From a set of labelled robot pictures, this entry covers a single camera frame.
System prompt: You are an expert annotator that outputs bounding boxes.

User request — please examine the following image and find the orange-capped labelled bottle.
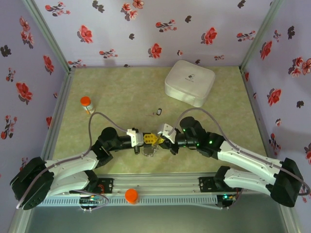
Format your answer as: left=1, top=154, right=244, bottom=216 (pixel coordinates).
left=80, top=96, right=96, bottom=115

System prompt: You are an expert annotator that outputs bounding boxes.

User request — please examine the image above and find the white zip case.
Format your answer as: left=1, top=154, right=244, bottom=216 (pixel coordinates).
left=164, top=60, right=216, bottom=108

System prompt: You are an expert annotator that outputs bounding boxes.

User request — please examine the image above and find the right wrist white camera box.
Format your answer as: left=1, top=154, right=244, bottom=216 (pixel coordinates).
left=157, top=123, right=177, bottom=144

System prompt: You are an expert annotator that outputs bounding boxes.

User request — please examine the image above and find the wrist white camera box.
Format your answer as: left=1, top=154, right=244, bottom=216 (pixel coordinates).
left=126, top=128, right=144, bottom=148
left=157, top=123, right=177, bottom=144

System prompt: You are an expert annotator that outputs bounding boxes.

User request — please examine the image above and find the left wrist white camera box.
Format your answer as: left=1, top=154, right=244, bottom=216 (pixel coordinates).
left=126, top=128, right=144, bottom=148

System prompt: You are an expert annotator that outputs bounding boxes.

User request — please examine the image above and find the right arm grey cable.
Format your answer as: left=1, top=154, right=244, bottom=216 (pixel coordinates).
left=170, top=108, right=311, bottom=196

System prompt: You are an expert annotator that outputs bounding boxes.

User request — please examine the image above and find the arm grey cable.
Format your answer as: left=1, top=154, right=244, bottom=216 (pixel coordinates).
left=16, top=112, right=129, bottom=212
left=170, top=108, right=311, bottom=196

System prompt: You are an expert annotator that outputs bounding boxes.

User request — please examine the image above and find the left arm grey cable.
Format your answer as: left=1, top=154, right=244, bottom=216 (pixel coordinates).
left=16, top=112, right=129, bottom=212

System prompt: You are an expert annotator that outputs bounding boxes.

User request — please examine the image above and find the aluminium mounting rail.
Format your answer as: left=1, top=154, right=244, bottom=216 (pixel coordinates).
left=23, top=172, right=291, bottom=195

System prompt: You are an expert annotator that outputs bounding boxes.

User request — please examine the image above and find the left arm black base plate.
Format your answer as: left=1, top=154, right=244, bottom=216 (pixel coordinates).
left=69, top=178, right=114, bottom=194

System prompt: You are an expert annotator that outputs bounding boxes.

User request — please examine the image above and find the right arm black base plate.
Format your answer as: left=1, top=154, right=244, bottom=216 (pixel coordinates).
left=198, top=176, right=243, bottom=194

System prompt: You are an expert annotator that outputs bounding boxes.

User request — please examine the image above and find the orange knob on rail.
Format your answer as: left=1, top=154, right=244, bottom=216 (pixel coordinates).
left=124, top=188, right=139, bottom=205

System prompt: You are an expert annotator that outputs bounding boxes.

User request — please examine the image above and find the grey slotted cable duct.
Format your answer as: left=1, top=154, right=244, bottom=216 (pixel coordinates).
left=33, top=196, right=218, bottom=207

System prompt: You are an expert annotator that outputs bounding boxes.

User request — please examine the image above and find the aluminium side rail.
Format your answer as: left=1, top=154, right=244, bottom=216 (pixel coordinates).
left=239, top=67, right=280, bottom=174
left=38, top=67, right=76, bottom=175

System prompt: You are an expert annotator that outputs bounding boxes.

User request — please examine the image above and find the aluminium frame post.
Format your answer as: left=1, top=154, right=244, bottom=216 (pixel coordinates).
left=21, top=0, right=76, bottom=73
left=239, top=0, right=285, bottom=73

